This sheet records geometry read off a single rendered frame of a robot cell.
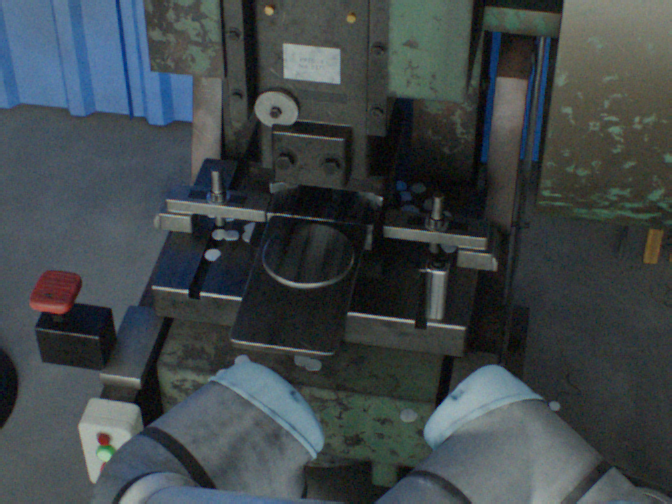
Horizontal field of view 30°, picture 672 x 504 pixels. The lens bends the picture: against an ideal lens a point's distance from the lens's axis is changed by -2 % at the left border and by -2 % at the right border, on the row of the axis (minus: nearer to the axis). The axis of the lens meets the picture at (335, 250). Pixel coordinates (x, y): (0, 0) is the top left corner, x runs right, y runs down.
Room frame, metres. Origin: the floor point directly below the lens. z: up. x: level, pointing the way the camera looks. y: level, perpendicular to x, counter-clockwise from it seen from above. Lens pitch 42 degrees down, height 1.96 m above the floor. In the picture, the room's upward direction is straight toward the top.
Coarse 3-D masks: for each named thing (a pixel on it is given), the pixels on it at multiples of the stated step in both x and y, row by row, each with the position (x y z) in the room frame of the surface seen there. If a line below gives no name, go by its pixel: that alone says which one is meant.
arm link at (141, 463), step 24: (120, 456) 0.69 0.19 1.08; (144, 456) 0.69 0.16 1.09; (168, 456) 0.69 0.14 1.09; (96, 480) 0.68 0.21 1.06; (120, 480) 0.65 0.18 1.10; (144, 480) 0.64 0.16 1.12; (168, 480) 0.65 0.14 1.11; (192, 480) 0.66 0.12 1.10; (408, 480) 0.50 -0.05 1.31; (432, 480) 0.49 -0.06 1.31
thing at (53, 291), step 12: (48, 276) 1.26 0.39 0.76; (60, 276) 1.26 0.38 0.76; (72, 276) 1.26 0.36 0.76; (36, 288) 1.24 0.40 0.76; (48, 288) 1.24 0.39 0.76; (60, 288) 1.24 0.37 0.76; (72, 288) 1.24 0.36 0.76; (36, 300) 1.21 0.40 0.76; (48, 300) 1.21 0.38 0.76; (60, 300) 1.21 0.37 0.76; (72, 300) 1.22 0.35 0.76; (60, 312) 1.20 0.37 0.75
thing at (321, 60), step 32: (256, 0) 1.33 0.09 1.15; (288, 0) 1.33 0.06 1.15; (320, 0) 1.32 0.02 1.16; (352, 0) 1.31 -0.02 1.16; (256, 32) 1.33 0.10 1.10; (288, 32) 1.33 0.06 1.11; (320, 32) 1.32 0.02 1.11; (352, 32) 1.31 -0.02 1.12; (256, 64) 1.33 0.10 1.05; (288, 64) 1.32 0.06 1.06; (320, 64) 1.32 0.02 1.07; (352, 64) 1.31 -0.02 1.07; (288, 96) 1.32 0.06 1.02; (320, 96) 1.32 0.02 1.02; (352, 96) 1.31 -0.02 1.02; (288, 128) 1.31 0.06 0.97; (320, 128) 1.31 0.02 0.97; (352, 128) 1.31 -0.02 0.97; (288, 160) 1.28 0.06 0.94; (320, 160) 1.29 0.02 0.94; (352, 160) 1.31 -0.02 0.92
